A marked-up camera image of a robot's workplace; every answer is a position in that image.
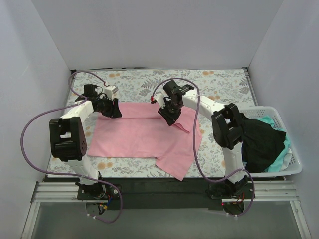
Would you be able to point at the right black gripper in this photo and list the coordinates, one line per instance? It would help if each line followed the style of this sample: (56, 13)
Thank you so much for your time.
(170, 113)

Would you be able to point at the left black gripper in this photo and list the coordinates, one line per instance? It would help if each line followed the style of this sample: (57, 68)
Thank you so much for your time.
(112, 107)

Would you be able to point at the pink t shirt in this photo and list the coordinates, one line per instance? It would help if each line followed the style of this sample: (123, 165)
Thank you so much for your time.
(142, 132)

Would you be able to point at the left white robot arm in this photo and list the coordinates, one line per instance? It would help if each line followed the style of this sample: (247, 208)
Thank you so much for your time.
(67, 137)

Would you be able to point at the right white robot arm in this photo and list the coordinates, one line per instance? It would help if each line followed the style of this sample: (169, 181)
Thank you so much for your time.
(227, 126)

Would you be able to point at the floral table cloth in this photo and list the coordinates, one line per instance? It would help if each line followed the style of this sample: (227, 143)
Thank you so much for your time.
(223, 86)

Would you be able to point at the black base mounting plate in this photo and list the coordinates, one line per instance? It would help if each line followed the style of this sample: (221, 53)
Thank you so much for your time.
(165, 193)

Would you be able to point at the black t shirt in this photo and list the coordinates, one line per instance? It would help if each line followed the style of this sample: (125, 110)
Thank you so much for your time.
(262, 144)

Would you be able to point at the teal t shirt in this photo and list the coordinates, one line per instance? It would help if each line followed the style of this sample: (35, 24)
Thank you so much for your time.
(277, 164)

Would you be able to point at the white t shirt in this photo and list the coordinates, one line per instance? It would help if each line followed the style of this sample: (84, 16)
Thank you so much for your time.
(286, 160)

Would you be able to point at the white plastic laundry basket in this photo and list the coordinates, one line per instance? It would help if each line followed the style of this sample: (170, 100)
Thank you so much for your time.
(254, 112)

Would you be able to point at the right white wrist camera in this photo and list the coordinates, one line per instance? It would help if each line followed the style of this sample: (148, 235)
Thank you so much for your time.
(158, 98)

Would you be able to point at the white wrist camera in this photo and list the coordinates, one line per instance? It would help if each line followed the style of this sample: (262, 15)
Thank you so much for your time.
(158, 98)
(110, 91)

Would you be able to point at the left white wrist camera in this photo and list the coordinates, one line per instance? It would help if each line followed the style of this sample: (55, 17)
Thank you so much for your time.
(110, 91)

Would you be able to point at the aluminium frame rail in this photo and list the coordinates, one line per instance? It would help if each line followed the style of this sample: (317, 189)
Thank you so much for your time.
(67, 191)

